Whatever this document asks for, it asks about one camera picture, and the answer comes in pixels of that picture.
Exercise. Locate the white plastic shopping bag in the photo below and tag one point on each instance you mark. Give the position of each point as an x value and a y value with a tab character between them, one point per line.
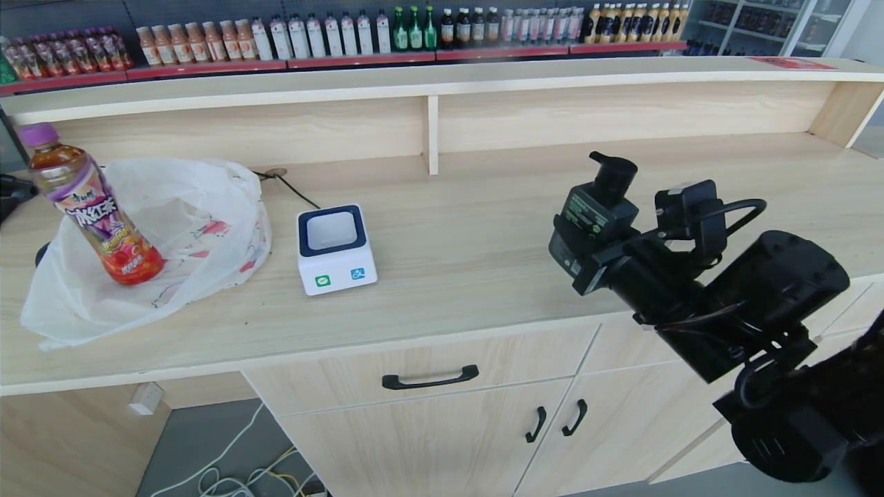
200	228

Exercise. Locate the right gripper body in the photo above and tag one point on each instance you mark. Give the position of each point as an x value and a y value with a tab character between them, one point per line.
587	235

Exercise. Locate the white wall socket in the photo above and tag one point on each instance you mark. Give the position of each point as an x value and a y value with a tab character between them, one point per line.
146	399

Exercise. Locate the wide wooden drawer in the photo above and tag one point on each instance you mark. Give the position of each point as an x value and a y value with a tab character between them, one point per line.
331	386

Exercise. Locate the orange tea drink bottle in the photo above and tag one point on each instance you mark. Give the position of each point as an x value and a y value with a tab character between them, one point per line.
97	214

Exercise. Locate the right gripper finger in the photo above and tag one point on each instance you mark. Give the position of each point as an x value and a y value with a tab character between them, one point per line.
615	178

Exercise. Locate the white shop shelf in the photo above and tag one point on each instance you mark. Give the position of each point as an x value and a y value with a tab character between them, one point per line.
760	31

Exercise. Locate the row of bottles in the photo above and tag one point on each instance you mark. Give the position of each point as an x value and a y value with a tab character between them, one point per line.
318	34

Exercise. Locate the small wooden drawer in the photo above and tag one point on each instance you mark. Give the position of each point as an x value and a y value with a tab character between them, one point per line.
625	345

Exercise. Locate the white barcode scanner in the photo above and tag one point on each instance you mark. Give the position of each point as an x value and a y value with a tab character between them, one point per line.
335	259

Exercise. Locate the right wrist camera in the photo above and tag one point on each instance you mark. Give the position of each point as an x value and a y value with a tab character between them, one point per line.
690	207

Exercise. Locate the wooden counter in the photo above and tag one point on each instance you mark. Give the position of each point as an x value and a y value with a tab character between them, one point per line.
483	228

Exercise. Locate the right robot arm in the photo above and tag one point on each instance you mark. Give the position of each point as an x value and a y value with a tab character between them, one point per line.
780	290

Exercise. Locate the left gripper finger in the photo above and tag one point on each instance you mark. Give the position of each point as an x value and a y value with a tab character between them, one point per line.
14	193

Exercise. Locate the black shop shelf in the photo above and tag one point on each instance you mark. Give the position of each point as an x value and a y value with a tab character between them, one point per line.
207	67

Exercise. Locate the wooden cabinet door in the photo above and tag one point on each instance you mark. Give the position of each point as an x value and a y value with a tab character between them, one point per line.
428	449
621	435

